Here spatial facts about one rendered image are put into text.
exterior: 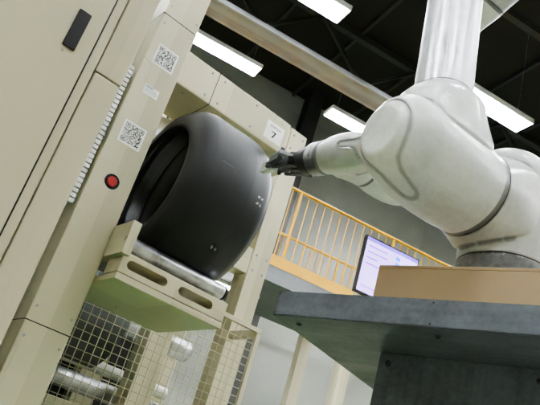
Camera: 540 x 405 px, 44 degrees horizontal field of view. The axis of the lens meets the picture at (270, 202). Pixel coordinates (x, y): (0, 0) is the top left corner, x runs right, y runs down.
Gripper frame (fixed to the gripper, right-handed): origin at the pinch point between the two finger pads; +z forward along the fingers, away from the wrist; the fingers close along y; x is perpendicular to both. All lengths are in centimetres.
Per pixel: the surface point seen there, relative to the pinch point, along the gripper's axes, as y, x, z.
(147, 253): 16.9, 35.4, 15.0
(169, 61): 30.1, -24.7, 31.3
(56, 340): 28, 66, 18
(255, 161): -0.6, -3.5, 10.7
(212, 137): 14.6, -3.0, 12.3
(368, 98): -296, -300, 376
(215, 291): -7.7, 36.0, 15.2
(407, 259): -330, -122, 277
